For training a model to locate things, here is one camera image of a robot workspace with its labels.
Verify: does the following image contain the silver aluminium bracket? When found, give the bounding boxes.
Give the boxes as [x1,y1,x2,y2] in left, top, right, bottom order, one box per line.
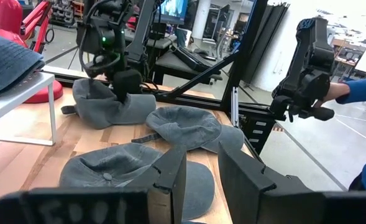
[231,86,240,129]

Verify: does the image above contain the person's forearm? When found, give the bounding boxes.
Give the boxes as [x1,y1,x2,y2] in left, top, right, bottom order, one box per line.
[335,74,366,105]

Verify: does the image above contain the grey cotton cap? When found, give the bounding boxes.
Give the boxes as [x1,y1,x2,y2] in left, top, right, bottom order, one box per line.
[130,105,245,156]
[59,142,216,222]
[60,77,157,130]

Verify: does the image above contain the white perforated metal shelf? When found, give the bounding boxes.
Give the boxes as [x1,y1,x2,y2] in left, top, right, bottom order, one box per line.
[0,70,57,147]

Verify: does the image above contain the grey workstation desk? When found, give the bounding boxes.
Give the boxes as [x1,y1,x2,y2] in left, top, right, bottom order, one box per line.
[123,29,224,86]

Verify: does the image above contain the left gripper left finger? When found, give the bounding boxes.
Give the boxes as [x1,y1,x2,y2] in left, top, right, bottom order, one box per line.
[0,144,188,224]

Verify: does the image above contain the monitor with blue screen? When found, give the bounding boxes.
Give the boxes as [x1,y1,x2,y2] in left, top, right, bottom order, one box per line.
[156,0,189,26]

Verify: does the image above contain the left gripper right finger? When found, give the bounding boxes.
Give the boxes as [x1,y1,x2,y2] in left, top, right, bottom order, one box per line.
[218,141,366,224]

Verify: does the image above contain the black aluminium rig frame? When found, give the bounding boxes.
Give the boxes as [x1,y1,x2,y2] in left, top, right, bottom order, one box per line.
[42,0,283,156]

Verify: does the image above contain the black labelled control box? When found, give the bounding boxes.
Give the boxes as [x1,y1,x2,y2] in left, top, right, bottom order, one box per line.
[239,105,280,156]

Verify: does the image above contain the red desk lamp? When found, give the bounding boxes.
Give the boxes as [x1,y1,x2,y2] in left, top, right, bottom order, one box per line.
[0,0,65,105]

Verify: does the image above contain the person's hand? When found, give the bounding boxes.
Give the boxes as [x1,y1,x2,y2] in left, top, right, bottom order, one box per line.
[313,82,352,109]

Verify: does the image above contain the black keyboard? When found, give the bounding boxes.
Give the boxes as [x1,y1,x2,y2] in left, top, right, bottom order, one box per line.
[172,45,216,73]

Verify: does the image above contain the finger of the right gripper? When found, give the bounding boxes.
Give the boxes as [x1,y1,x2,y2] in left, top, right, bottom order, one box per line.
[85,60,109,81]
[112,70,143,103]

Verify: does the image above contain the black leaning panels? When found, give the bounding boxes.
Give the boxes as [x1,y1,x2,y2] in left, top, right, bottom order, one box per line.
[241,0,291,93]

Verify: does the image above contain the blue denim cap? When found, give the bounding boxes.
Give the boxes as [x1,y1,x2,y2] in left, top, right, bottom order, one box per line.
[0,29,46,85]
[0,60,46,98]

